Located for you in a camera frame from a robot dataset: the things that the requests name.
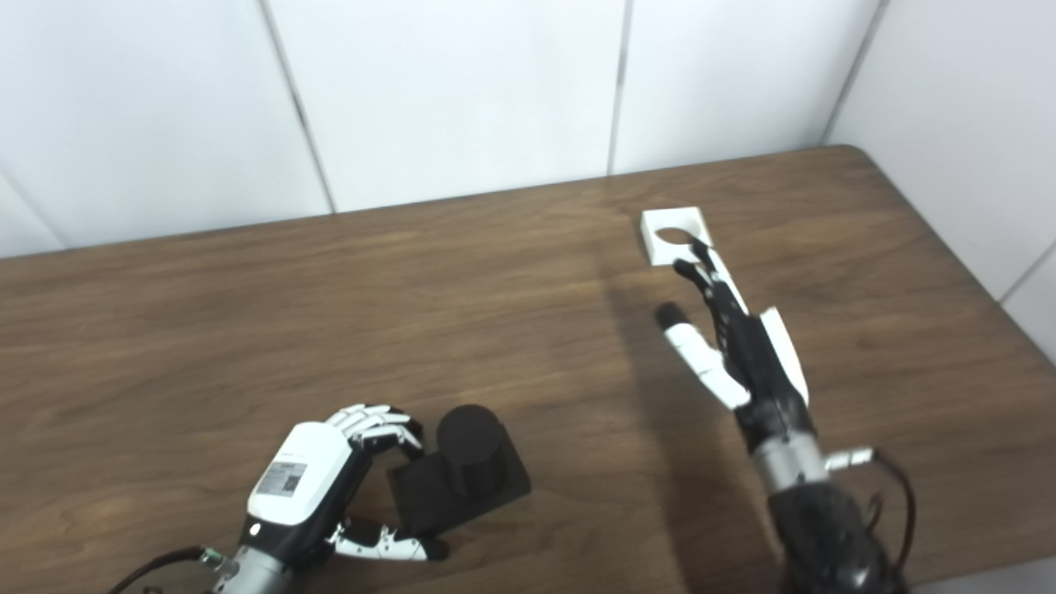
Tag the black peg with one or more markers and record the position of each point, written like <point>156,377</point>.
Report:
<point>470,462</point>

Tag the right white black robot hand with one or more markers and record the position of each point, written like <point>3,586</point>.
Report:
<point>759,363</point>

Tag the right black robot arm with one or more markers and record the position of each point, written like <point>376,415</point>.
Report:
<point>825,528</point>

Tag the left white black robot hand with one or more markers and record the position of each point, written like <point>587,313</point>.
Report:
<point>301,478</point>

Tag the white square piece with hole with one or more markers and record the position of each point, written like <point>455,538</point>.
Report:
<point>656,247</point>

